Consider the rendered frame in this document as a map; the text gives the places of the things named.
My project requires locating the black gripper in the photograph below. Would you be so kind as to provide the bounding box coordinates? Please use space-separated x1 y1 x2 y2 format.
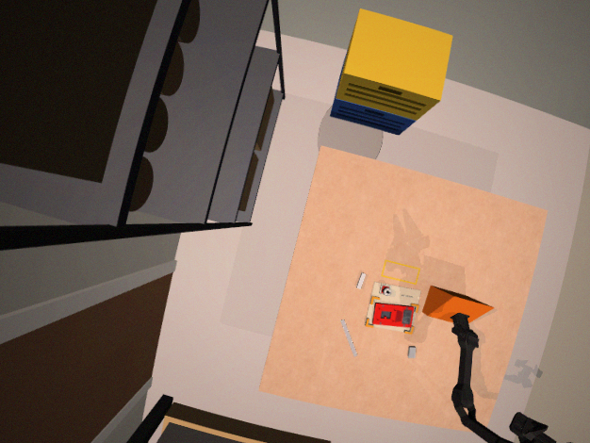
509 412 556 443

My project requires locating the grey flat bar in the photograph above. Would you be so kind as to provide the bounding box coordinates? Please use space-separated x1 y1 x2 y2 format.
340 320 357 356

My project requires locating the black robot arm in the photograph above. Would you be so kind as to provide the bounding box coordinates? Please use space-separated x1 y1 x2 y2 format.
450 313 513 443

